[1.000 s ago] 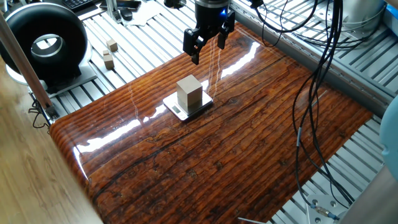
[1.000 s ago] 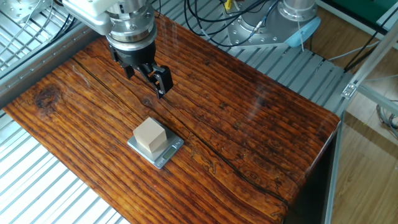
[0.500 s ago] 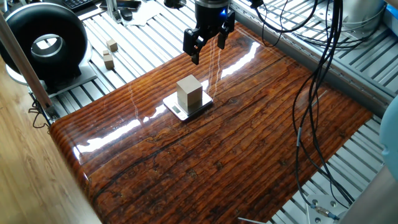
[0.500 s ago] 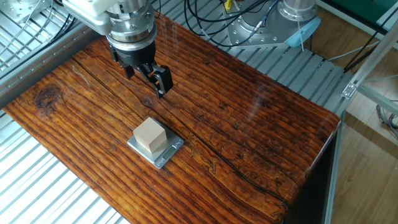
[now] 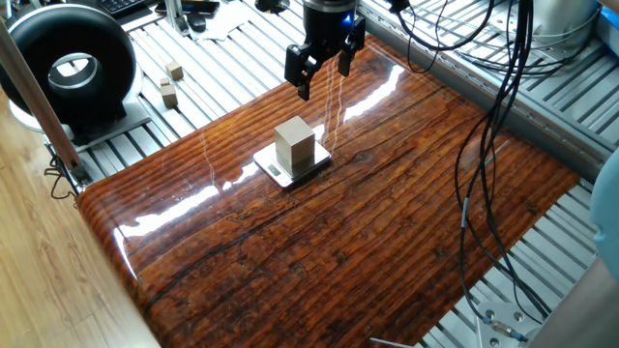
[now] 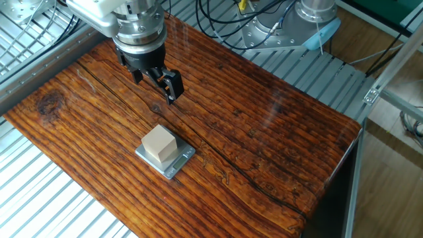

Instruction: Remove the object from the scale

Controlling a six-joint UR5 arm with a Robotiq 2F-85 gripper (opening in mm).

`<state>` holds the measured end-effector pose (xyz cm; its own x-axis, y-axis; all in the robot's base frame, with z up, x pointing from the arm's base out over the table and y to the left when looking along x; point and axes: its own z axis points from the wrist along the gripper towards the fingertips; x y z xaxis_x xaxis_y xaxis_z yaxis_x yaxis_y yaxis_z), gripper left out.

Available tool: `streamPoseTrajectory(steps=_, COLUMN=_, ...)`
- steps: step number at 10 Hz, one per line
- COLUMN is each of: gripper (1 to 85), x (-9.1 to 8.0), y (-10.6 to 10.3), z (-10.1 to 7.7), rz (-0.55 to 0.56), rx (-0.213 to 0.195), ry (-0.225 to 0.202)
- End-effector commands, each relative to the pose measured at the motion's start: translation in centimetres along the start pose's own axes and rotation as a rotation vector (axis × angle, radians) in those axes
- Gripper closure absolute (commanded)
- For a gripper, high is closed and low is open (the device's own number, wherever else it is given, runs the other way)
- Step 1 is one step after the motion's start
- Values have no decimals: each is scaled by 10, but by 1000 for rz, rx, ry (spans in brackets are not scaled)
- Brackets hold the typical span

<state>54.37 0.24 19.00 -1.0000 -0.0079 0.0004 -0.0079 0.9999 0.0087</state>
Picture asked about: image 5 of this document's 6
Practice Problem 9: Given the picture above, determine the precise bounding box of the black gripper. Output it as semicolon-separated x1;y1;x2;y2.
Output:
283;0;368;102

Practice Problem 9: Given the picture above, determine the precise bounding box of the silver digital pocket scale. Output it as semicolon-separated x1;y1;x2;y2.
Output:
252;139;333;189

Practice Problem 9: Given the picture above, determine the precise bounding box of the white paper sheet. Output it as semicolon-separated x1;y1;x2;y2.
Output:
192;1;265;43

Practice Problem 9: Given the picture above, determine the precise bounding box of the black computer mouse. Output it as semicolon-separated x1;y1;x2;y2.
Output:
186;13;207;34

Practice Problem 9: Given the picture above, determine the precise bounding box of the black smartphone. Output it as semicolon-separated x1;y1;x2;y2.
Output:
154;0;221;15

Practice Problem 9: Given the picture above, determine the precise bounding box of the small silver metal stand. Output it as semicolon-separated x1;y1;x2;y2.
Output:
164;0;191;38

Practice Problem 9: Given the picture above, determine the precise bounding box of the small tall wooden block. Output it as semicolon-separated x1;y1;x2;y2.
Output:
160;85;179;109

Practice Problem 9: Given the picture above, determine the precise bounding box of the glossy brown wooden board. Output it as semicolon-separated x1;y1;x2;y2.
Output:
75;34;580;348

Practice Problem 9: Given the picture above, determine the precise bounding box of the black keyboard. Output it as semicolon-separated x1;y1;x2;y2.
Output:
96;0;152;16

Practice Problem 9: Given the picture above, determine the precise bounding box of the metal connector with blue ends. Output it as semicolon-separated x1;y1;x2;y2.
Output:
481;313;531;344

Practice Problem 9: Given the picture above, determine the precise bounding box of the black cable with grey tag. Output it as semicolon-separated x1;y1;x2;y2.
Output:
454;0;536;323

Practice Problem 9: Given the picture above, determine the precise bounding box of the black ring shaped device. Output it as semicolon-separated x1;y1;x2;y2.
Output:
0;2;154;146

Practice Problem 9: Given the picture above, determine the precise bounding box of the aluminium frame post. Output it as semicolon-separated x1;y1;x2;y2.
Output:
0;21;94;188

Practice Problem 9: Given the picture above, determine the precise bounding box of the thin black wire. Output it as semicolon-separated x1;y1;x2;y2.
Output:
43;153;81;203

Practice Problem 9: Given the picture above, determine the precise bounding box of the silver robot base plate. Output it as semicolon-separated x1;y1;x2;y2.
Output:
475;301;542;348

